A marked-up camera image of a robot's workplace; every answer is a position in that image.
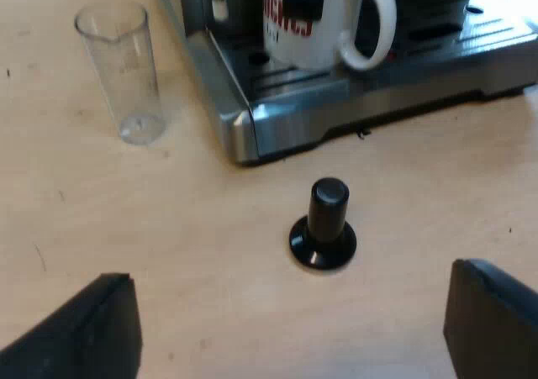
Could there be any white mug red black print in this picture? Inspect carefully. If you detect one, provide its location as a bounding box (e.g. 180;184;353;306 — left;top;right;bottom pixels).
261;0;398;71

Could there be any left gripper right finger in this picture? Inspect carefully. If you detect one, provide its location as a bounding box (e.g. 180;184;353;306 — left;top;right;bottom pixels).
442;258;538;379

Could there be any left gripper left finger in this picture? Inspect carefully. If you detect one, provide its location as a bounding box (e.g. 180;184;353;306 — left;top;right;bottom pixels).
0;272;143;379

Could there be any small black tamper with knob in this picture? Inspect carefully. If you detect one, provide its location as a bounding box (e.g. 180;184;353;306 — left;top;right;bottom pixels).
288;177;358;271

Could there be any steel espresso machine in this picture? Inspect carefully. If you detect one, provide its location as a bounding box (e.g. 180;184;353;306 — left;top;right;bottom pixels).
149;0;538;166

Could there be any clear measuring glass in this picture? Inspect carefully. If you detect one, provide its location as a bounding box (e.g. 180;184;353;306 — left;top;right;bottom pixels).
74;1;168;146

